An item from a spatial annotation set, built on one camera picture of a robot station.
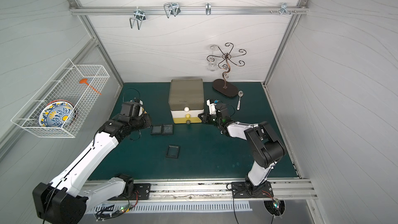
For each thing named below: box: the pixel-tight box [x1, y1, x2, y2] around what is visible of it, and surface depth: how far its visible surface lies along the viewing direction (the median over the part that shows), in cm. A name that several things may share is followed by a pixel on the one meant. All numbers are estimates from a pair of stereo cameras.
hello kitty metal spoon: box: [236, 90, 244, 111], surface depth 117 cm
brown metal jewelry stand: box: [206, 42, 247, 97], surface depth 101 cm
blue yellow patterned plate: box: [38, 99, 77, 129], surface depth 62 cm
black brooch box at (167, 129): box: [161, 123, 174, 135], surface depth 97 cm
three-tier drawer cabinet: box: [168, 78, 205, 125], surface depth 91 cm
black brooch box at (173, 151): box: [165, 144, 181, 159], surface depth 90 cm
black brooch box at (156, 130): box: [150, 124, 163, 135], surface depth 96 cm
